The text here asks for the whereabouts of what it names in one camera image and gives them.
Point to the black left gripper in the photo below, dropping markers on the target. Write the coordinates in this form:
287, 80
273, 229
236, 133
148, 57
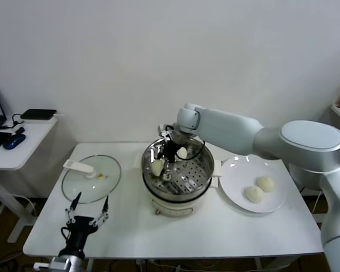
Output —
80, 226

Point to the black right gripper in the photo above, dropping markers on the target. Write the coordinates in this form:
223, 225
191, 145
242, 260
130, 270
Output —
171, 150

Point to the white steamed baozi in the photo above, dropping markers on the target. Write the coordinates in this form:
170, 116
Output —
157, 167
266, 183
254, 194
182, 153

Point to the blue computer mouse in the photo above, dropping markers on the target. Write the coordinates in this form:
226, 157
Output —
14, 141

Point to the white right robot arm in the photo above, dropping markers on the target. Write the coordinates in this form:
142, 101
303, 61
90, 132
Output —
229, 127

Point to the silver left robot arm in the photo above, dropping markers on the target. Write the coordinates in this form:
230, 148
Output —
68, 265

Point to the perforated steel steamer basket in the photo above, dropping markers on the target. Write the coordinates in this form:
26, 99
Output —
199, 170

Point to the white electric pot base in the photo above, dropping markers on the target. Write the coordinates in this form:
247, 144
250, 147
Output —
173, 207

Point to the white side desk with laptop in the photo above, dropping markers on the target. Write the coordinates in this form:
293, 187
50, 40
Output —
25, 153

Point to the small black usb dongle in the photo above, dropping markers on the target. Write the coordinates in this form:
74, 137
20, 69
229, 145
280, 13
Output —
20, 131

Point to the black flat hard drive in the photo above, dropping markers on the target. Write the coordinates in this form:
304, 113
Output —
38, 114

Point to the white round plate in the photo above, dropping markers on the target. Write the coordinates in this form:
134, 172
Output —
277, 198

